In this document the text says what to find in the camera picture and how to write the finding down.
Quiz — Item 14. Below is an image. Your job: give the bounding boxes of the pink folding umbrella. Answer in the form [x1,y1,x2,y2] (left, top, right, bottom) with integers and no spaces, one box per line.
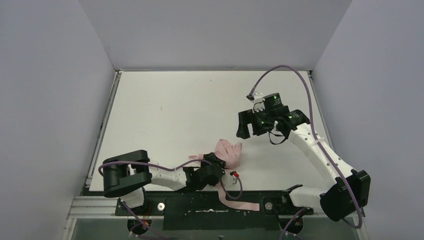
[188,139,261,212]

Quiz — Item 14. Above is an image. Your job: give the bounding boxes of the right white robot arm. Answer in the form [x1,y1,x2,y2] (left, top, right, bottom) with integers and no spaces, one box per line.
[236,92,371,222]

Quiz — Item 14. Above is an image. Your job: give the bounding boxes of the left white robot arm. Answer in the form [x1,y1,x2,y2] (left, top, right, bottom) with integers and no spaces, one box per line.
[98,150,238,209]

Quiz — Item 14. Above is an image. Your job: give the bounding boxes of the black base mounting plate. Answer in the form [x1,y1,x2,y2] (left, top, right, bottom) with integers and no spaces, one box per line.
[132,190,299,231]

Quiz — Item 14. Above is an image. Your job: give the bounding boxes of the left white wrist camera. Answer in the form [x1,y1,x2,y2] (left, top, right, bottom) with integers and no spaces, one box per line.
[221,171,238,187]

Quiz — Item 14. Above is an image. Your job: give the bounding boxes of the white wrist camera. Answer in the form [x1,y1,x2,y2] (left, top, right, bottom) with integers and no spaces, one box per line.
[246,91,265,104]
[221,171,238,187]

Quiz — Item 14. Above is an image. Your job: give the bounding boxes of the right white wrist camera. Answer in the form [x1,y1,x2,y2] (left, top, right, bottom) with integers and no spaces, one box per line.
[246,91,265,104]

